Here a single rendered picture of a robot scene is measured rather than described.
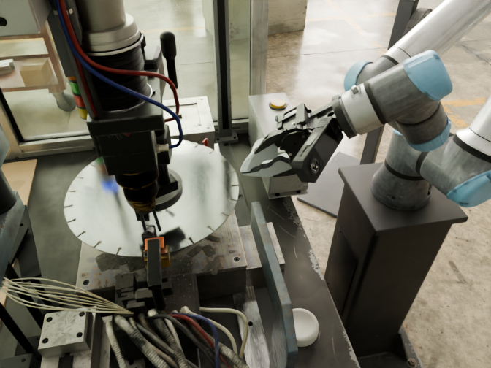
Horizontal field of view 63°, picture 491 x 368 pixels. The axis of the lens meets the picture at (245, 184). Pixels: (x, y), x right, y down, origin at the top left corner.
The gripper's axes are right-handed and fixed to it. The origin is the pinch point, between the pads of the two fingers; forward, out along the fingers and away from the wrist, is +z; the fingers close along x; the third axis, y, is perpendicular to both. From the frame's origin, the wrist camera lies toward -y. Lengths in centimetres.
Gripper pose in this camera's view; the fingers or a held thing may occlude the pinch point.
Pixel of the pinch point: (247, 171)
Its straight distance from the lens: 73.0
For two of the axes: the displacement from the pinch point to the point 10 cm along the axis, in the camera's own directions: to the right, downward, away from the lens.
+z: -8.2, 3.8, 4.2
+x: -5.6, -6.6, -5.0
